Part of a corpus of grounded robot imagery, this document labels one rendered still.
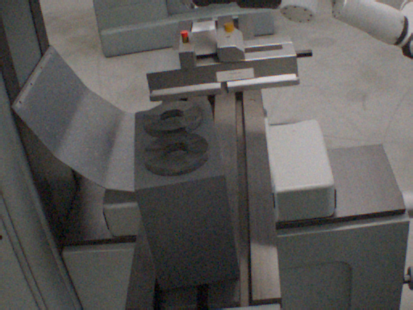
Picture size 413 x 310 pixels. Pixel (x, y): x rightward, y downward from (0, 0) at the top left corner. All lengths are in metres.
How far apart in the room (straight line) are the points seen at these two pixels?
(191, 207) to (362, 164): 0.74
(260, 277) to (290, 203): 0.40
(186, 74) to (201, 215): 0.63
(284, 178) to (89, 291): 0.54
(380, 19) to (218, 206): 0.51
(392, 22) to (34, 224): 0.84
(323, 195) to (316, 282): 0.25
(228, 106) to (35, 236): 0.51
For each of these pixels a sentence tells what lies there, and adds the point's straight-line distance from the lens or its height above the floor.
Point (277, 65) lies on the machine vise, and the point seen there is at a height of 0.99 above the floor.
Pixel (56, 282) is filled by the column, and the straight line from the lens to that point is 1.43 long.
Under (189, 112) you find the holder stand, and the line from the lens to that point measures 0.93.
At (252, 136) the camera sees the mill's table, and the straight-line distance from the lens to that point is 1.24.
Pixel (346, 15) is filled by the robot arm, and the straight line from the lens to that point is 1.14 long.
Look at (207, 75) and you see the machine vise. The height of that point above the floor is 0.98.
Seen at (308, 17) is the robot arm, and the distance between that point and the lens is 1.10.
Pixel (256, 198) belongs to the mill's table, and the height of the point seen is 0.94.
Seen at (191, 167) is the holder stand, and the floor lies 1.13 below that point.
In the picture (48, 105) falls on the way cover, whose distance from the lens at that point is 1.32.
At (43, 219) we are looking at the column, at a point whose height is 0.82.
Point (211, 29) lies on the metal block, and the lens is 1.40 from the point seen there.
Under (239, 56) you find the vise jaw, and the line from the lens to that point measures 1.39.
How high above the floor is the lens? 1.57
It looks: 32 degrees down
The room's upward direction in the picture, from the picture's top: 9 degrees counter-clockwise
